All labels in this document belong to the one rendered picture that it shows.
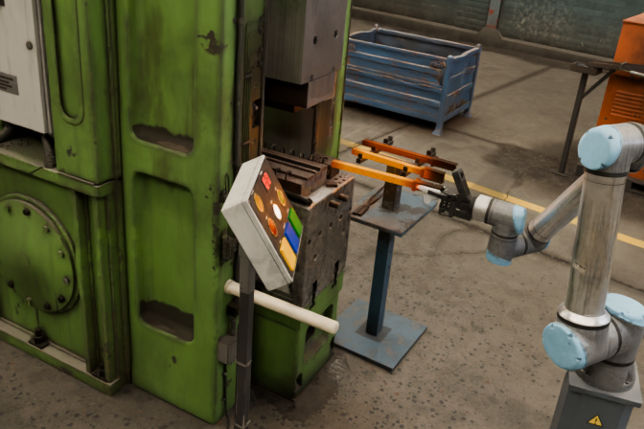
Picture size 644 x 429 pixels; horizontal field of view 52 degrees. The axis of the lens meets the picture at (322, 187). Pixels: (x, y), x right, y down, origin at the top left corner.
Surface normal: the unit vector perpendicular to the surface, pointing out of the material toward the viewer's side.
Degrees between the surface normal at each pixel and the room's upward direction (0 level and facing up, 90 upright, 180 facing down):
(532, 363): 0
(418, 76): 89
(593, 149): 82
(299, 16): 90
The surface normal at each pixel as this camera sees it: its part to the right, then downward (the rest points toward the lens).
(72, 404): 0.07, -0.91
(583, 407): -0.31, 0.37
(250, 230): -0.07, 0.41
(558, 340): -0.87, 0.22
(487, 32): -0.62, 0.28
